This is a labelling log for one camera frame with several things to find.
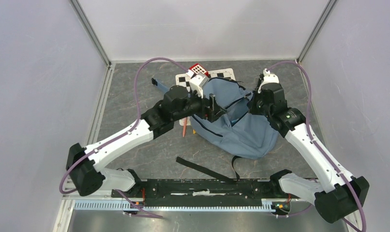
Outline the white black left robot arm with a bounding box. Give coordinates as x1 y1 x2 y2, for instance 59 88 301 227
60 86 226 197

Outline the blue student backpack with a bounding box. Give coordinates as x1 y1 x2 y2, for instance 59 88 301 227
189 77 278 160

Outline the red calculator toy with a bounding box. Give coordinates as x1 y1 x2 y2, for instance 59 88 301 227
189 63 210 77

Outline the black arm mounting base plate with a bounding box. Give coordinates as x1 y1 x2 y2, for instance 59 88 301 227
125 179 296 207

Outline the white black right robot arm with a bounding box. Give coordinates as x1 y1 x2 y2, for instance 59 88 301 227
248 83 370 223

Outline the black white checkerboard mat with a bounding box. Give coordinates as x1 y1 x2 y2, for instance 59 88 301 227
175 68 236 126

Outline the red pencil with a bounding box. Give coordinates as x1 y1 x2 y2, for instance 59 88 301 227
182 118 187 137

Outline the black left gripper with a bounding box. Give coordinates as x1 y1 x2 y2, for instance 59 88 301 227
172 87 226 122

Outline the white slotted cable duct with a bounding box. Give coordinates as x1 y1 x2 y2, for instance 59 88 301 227
74 200 274 212

